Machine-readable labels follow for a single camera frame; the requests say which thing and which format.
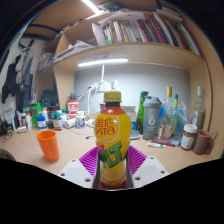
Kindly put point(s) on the pink packet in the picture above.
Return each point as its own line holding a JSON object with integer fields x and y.
{"x": 102, "y": 106}

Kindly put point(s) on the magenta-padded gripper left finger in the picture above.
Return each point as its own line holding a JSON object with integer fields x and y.
{"x": 88, "y": 161}

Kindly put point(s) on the grey shaker bottle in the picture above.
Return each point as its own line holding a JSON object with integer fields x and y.
{"x": 152, "y": 120}

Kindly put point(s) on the under-shelf light bar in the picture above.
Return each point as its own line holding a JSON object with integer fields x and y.
{"x": 103, "y": 62}

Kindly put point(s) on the white bottle with blue label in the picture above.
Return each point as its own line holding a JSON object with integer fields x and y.
{"x": 41, "y": 123}

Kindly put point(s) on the blue and white box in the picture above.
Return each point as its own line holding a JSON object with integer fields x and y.
{"x": 132, "y": 114}

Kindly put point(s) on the white tube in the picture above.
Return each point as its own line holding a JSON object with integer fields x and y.
{"x": 156, "y": 145}

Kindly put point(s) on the orange plastic cup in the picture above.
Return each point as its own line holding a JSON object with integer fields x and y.
{"x": 48, "y": 146}

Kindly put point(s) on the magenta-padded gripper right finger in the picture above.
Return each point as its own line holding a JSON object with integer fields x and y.
{"x": 136, "y": 161}

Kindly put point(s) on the hanging dark clothes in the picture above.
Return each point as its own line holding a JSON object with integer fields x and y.
{"x": 20, "y": 86}

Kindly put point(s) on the green-capped glass bottle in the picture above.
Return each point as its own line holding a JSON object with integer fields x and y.
{"x": 175, "y": 118}

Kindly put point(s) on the brown mug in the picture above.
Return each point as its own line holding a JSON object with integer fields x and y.
{"x": 201, "y": 142}

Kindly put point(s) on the ceiling light bar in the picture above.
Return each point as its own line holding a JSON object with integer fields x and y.
{"x": 90, "y": 6}

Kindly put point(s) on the yellow drink bottle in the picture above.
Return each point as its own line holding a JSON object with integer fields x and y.
{"x": 112, "y": 133}

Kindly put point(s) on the tall clear white-capped bottle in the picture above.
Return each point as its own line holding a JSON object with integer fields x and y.
{"x": 198, "y": 113}

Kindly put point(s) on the green bottle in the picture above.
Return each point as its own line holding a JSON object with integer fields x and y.
{"x": 140, "y": 111}

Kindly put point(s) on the green container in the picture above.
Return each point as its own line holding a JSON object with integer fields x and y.
{"x": 35, "y": 111}

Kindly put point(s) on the gold-capped clear glass bottle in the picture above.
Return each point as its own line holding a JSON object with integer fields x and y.
{"x": 166, "y": 120}

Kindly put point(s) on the white jar with blue label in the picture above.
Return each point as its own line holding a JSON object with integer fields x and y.
{"x": 80, "y": 120}

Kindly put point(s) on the white wall power strip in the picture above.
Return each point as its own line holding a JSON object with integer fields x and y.
{"x": 105, "y": 86}

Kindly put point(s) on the red and white canister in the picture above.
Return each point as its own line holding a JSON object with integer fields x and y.
{"x": 73, "y": 107}

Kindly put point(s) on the brown jar with white lid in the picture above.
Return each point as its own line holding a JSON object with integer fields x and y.
{"x": 188, "y": 138}

